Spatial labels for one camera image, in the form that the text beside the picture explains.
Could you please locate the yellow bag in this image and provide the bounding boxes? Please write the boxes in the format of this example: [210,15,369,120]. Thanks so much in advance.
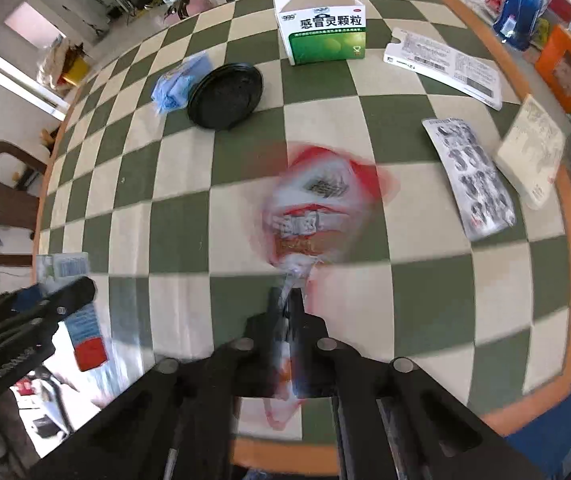
[62,57,89,88]

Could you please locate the blue drink bottle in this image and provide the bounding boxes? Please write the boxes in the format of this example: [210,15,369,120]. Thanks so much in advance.
[493,0,553,52]

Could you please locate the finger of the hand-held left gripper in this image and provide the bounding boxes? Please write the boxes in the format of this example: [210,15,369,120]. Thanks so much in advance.
[36,276,97,320]
[0,284,46,322]

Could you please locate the black round plastic lid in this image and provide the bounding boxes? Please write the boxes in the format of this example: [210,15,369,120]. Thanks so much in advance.
[187,62,265,132]

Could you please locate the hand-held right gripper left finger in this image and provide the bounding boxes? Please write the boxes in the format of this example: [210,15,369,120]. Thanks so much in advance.
[30,287,286,480]

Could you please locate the beige printed paper box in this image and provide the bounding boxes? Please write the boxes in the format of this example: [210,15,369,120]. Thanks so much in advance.
[494,93,566,211]

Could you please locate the brown wooden chair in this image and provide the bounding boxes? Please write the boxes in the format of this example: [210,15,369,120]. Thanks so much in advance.
[0,141,55,267]

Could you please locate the silver blister pack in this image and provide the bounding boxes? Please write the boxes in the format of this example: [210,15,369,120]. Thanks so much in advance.
[421,117,517,241]

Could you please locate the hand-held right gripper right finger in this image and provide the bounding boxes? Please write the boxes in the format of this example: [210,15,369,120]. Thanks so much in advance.
[285,290,551,480]

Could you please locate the red white snack packet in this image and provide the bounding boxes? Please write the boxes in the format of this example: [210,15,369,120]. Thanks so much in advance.
[260,144,391,431]

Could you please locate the green white checkered mat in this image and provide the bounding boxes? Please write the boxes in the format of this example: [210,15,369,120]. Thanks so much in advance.
[30,0,571,476]

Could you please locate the white blue red packet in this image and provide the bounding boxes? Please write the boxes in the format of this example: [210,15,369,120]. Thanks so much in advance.
[34,252,110,373]

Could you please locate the blue plastic bag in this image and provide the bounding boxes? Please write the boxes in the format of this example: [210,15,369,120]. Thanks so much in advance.
[150,53,214,117]

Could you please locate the green white medicine box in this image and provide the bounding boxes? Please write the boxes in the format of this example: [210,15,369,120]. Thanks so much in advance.
[272,0,369,67]

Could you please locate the orange window box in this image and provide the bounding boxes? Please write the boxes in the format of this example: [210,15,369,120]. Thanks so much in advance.
[534,25,571,113]

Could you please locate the white stuffed bags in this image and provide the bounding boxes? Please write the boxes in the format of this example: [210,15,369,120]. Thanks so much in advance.
[36,35,74,92]

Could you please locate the white barcode carton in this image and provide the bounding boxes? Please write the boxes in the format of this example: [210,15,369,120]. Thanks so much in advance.
[383,26,507,111]

